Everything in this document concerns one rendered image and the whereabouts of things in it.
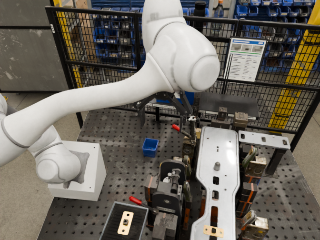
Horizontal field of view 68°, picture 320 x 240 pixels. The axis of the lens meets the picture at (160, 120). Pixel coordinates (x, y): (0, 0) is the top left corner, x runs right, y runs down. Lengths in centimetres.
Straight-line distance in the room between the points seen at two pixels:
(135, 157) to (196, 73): 134
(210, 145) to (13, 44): 272
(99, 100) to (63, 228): 108
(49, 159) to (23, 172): 163
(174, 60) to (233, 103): 129
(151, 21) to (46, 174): 91
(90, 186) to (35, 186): 128
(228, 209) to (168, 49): 87
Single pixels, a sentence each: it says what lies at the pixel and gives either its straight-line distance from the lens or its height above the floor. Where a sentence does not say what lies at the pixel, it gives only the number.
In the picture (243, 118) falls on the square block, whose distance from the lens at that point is 157.
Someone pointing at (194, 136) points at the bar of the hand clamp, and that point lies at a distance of 132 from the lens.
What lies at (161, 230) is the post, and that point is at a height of 110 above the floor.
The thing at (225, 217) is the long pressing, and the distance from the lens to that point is 118.
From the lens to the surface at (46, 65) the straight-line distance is 344.
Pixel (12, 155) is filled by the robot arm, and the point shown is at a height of 153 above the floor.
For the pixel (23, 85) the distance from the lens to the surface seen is 377.
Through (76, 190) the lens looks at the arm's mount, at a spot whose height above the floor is 79.
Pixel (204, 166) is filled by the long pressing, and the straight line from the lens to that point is 131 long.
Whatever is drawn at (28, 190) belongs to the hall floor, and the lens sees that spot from 272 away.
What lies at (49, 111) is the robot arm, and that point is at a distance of 68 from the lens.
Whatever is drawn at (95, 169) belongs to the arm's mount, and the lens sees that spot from 147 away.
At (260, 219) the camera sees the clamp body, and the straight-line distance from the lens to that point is 117.
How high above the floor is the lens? 201
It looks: 41 degrees down
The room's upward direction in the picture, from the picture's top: straight up
